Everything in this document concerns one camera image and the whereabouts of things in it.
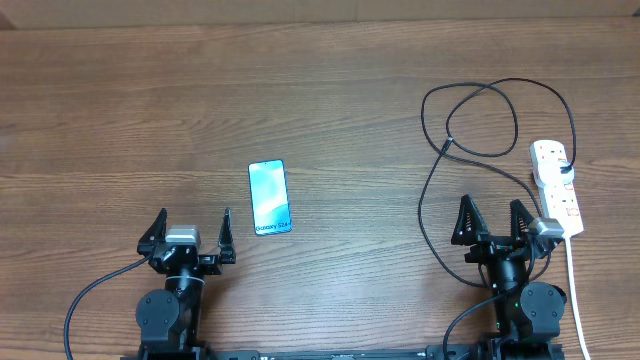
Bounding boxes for white power strip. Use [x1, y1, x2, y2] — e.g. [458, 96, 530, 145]
[529, 140, 584, 238]

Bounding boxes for Samsung Galaxy smartphone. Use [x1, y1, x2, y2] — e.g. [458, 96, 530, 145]
[248, 159, 293, 236]

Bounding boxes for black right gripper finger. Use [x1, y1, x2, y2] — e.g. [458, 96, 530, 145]
[451, 194, 490, 246]
[510, 199, 534, 241]

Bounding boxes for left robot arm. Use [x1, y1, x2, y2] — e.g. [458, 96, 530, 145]
[136, 208, 236, 359]

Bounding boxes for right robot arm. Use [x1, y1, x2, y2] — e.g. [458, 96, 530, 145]
[442, 195, 567, 359]

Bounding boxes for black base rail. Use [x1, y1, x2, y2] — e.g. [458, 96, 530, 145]
[120, 344, 565, 360]

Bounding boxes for black USB charging cable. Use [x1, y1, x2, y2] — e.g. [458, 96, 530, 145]
[417, 77, 578, 289]

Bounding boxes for white charger plug adapter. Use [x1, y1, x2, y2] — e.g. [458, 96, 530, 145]
[533, 160, 575, 188]

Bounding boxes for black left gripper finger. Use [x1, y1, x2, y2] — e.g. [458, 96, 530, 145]
[218, 208, 236, 264]
[137, 208, 168, 256]

